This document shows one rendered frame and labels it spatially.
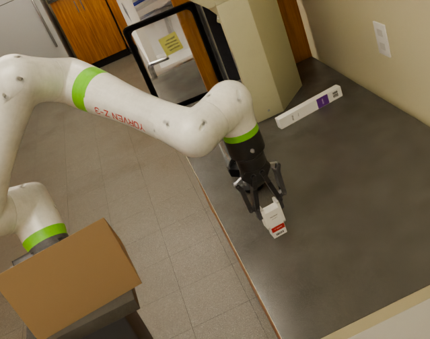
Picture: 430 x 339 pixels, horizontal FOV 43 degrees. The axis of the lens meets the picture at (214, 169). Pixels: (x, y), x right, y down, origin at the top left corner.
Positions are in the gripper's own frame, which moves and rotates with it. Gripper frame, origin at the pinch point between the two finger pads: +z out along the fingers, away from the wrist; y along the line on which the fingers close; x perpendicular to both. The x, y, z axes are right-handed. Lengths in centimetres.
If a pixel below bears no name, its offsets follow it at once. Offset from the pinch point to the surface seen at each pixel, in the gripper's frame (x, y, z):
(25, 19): -560, 57, 12
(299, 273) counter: 17.7, 3.0, 6.8
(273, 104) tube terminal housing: -63, -30, 3
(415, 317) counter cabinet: 39.9, -13.0, 14.2
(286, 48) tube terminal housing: -73, -46, -12
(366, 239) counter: 18.9, -15.9, 6.7
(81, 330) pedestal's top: -5, 60, 8
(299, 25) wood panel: -97, -64, -9
